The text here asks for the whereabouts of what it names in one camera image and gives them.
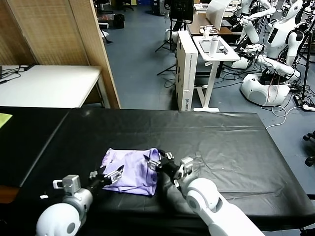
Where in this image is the black office chair base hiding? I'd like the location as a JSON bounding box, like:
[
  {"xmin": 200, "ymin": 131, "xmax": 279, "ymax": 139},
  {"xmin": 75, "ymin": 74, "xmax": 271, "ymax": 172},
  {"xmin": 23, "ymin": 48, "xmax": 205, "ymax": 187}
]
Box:
[{"xmin": 303, "ymin": 132, "xmax": 315, "ymax": 168}]

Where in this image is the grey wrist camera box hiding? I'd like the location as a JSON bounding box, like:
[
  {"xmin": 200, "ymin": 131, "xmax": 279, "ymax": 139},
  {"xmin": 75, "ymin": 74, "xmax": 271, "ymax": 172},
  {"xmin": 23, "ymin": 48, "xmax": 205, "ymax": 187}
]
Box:
[
  {"xmin": 53, "ymin": 175, "xmax": 81, "ymax": 195},
  {"xmin": 173, "ymin": 157, "xmax": 194, "ymax": 186}
]

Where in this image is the grey tablet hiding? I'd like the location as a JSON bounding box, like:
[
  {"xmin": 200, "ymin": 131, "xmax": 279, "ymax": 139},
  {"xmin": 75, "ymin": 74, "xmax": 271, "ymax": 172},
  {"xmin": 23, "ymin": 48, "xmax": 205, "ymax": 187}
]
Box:
[{"xmin": 198, "ymin": 38, "xmax": 229, "ymax": 53}]

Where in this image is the black cable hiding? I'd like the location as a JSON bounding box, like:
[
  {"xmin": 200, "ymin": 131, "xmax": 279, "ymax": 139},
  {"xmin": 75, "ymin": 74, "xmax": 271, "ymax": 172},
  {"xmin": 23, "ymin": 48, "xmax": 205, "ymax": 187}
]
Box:
[{"xmin": 0, "ymin": 64, "xmax": 35, "ymax": 85}]

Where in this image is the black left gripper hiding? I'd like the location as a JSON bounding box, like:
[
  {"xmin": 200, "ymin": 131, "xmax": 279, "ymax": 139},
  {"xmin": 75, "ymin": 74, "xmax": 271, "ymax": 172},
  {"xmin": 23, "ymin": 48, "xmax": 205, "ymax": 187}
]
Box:
[{"xmin": 86, "ymin": 165, "xmax": 125, "ymax": 195}]

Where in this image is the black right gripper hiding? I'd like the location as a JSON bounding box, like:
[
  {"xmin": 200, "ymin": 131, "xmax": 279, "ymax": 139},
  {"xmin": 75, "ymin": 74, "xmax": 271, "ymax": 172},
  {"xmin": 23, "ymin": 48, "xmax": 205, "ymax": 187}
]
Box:
[{"xmin": 147, "ymin": 149, "xmax": 180, "ymax": 181}]

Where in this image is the tall black tripod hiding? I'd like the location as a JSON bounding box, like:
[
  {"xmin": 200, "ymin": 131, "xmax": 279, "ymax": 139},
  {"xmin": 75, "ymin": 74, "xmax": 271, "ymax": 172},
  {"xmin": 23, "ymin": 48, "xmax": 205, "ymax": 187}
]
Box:
[{"xmin": 294, "ymin": 22, "xmax": 315, "ymax": 101}]

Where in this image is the white desk gadget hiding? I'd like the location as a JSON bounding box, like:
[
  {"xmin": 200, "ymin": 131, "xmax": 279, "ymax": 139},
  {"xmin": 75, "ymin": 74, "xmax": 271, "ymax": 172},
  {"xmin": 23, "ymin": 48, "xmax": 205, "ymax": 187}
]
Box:
[{"xmin": 199, "ymin": 25, "xmax": 220, "ymax": 39}]

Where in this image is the white floor cable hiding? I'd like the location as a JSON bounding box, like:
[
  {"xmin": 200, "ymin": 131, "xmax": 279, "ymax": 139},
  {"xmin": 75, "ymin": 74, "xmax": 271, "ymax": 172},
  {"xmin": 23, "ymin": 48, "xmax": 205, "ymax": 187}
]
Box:
[{"xmin": 266, "ymin": 105, "xmax": 306, "ymax": 130}]

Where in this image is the white cardboard box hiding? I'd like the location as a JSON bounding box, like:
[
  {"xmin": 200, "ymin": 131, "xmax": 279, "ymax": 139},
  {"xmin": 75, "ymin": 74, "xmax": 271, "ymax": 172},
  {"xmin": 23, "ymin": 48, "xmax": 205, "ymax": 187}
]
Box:
[{"xmin": 176, "ymin": 29, "xmax": 199, "ymax": 111}]

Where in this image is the black table cover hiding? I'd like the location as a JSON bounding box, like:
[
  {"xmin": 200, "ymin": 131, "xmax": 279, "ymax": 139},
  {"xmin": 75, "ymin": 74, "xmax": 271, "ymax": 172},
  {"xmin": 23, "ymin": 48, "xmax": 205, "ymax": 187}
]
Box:
[{"xmin": 19, "ymin": 107, "xmax": 315, "ymax": 233}]

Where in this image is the green cloth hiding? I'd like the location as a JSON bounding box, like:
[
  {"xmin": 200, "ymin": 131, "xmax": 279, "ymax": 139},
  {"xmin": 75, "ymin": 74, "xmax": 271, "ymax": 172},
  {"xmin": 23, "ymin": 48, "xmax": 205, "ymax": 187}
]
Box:
[{"xmin": 0, "ymin": 112, "xmax": 13, "ymax": 129}]

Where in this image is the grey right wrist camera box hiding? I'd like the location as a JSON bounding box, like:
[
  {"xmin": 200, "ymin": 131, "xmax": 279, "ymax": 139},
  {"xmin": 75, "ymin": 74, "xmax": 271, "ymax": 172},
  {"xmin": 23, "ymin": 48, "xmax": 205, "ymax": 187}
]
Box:
[{"xmin": 173, "ymin": 157, "xmax": 194, "ymax": 186}]

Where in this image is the white bottle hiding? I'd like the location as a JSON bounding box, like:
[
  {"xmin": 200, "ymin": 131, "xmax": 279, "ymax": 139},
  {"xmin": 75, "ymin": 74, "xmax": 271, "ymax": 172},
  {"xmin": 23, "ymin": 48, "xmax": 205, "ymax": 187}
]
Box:
[{"xmin": 209, "ymin": 35, "xmax": 221, "ymax": 58}]

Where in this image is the black tripod stand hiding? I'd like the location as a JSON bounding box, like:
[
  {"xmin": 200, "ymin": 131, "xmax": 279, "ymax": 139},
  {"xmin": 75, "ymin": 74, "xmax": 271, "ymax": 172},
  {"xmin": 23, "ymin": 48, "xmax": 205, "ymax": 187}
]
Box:
[{"xmin": 155, "ymin": 19, "xmax": 184, "ymax": 76}]

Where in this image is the white curved shell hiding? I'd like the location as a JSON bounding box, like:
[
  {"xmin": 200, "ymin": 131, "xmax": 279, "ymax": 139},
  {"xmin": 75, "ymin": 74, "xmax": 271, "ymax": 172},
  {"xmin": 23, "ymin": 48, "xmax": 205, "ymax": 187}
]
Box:
[{"xmin": 206, "ymin": 0, "xmax": 232, "ymax": 30}]

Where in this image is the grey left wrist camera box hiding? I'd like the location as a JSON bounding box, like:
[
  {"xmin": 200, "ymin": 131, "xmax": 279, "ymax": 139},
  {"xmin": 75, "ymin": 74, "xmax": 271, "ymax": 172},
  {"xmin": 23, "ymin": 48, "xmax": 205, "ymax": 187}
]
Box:
[{"xmin": 53, "ymin": 175, "xmax": 81, "ymax": 195}]

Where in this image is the lavender t-shirt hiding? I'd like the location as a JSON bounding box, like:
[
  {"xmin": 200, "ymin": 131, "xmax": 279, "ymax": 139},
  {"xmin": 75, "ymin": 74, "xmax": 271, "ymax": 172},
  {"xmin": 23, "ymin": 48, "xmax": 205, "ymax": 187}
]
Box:
[{"xmin": 100, "ymin": 147, "xmax": 162, "ymax": 197}]

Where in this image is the small white robot base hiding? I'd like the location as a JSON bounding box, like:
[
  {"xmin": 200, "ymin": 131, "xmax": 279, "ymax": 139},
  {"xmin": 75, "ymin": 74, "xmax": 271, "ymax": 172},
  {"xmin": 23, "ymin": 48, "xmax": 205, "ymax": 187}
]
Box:
[{"xmin": 165, "ymin": 28, "xmax": 179, "ymax": 42}]

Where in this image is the white humanoid robot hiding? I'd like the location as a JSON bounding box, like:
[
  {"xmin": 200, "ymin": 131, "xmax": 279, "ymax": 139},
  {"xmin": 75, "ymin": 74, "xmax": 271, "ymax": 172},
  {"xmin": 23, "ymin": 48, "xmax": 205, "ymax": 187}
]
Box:
[{"xmin": 231, "ymin": 0, "xmax": 308, "ymax": 107}]

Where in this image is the wooden partition screen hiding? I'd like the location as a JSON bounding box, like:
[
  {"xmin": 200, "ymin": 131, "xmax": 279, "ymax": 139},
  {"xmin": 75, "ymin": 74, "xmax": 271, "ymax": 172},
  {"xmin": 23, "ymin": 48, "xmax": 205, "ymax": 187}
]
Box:
[{"xmin": 0, "ymin": 0, "xmax": 122, "ymax": 109}]

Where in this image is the white rolling side table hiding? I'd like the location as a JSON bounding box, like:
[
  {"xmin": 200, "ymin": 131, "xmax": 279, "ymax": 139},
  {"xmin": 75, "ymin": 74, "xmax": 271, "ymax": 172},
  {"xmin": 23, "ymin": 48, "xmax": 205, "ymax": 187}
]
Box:
[{"xmin": 193, "ymin": 35, "xmax": 241, "ymax": 113}]

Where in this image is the black monitor panel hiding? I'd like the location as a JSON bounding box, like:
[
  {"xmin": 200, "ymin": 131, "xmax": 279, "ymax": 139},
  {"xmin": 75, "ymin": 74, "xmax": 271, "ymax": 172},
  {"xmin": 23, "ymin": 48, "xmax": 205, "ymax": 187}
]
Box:
[{"xmin": 170, "ymin": 0, "xmax": 195, "ymax": 25}]

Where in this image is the brown desk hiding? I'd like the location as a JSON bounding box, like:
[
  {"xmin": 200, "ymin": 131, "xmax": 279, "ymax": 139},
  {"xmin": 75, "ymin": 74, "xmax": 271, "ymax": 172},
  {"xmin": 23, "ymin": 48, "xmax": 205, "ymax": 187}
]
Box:
[{"xmin": 187, "ymin": 13, "xmax": 243, "ymax": 37}]

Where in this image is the black bin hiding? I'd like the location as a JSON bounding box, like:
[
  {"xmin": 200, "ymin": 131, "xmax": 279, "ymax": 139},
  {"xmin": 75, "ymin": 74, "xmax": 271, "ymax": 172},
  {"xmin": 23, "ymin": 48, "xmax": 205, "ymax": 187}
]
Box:
[{"xmin": 114, "ymin": 13, "xmax": 126, "ymax": 29}]

